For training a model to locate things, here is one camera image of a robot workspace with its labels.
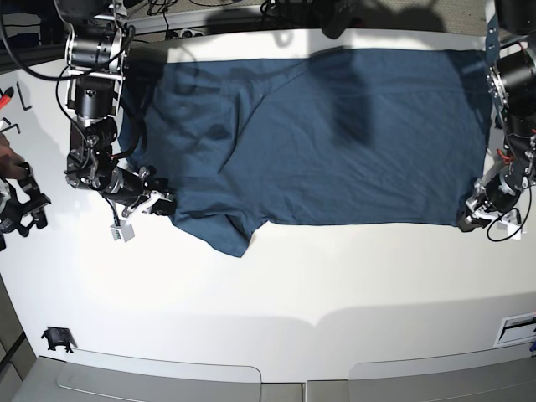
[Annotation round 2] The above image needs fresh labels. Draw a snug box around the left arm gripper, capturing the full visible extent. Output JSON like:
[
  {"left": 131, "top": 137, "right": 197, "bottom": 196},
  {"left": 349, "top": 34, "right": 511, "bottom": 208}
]
[{"left": 456, "top": 171, "right": 522, "bottom": 233}]

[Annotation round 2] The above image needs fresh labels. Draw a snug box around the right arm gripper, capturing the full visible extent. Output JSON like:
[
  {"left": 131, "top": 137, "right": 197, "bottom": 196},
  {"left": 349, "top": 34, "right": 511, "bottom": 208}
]
[{"left": 100, "top": 167, "right": 176, "bottom": 218}]

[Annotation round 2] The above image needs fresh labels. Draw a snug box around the blue T-shirt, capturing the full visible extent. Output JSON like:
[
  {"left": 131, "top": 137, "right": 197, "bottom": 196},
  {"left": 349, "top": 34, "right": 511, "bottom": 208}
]
[{"left": 119, "top": 49, "right": 492, "bottom": 257}]

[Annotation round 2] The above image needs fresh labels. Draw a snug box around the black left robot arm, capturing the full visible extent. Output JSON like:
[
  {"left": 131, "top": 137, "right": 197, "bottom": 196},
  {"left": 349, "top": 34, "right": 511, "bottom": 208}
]
[{"left": 456, "top": 1, "right": 535, "bottom": 240}]

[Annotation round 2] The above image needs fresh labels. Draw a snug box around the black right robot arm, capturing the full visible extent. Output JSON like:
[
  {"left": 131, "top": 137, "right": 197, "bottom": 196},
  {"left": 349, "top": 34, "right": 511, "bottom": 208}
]
[{"left": 54, "top": 1, "right": 176, "bottom": 219}]

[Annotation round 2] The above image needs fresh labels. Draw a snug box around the person's hand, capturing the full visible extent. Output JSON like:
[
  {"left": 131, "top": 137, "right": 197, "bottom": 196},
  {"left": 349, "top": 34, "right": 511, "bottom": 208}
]
[{"left": 0, "top": 134, "right": 27, "bottom": 180}]

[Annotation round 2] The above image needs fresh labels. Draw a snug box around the right grey chair back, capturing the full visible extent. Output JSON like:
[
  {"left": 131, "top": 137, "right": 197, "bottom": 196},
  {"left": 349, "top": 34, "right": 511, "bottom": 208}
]
[{"left": 303, "top": 344, "right": 535, "bottom": 401}]

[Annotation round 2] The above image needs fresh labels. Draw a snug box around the grey chair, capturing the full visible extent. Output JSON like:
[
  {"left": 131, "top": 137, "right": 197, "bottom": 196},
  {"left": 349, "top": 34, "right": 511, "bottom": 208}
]
[
  {"left": 13, "top": 358, "right": 302, "bottom": 401},
  {"left": 303, "top": 344, "right": 535, "bottom": 401}
]

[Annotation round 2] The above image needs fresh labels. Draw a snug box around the upper hex key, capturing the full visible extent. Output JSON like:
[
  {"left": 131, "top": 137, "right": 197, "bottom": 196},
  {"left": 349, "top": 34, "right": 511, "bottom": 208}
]
[{"left": 16, "top": 81, "right": 33, "bottom": 111}]

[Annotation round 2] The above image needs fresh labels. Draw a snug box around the hex key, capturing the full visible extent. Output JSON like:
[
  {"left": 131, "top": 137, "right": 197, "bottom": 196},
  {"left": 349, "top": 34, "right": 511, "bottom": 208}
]
[
  {"left": 16, "top": 81, "right": 33, "bottom": 111},
  {"left": 0, "top": 118, "right": 21, "bottom": 135}
]

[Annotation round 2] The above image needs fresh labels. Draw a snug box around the lower hex key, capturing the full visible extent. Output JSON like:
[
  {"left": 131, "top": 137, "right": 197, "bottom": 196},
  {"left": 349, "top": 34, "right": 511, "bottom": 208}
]
[{"left": 0, "top": 118, "right": 21, "bottom": 135}]

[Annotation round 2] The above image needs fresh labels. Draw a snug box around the black table clip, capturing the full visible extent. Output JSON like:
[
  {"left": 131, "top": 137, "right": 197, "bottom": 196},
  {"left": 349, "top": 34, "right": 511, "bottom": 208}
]
[{"left": 41, "top": 327, "right": 77, "bottom": 353}]

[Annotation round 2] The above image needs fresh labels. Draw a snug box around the left grey chair back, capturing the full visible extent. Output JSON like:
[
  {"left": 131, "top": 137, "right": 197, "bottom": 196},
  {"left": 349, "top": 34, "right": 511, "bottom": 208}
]
[{"left": 13, "top": 358, "right": 302, "bottom": 401}]

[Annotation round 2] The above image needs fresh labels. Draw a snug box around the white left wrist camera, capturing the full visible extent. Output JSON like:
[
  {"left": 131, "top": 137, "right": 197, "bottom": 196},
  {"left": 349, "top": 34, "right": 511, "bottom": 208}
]
[{"left": 497, "top": 221, "right": 526, "bottom": 242}]

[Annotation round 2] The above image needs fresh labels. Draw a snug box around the red handled tool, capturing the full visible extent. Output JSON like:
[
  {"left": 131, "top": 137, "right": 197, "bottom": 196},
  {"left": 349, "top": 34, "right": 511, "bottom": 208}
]
[{"left": 0, "top": 87, "right": 14, "bottom": 109}]

